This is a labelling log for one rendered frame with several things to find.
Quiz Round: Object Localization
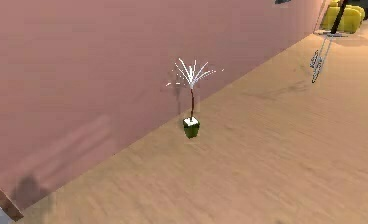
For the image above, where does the white plant in green pot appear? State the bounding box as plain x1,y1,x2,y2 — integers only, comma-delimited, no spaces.
165,57,226,140

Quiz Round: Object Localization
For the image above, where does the black floor lamp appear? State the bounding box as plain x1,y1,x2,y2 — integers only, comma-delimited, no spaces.
326,0,350,38

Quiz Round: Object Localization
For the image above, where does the yellow sofa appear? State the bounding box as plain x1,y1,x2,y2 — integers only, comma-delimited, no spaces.
321,0,366,34

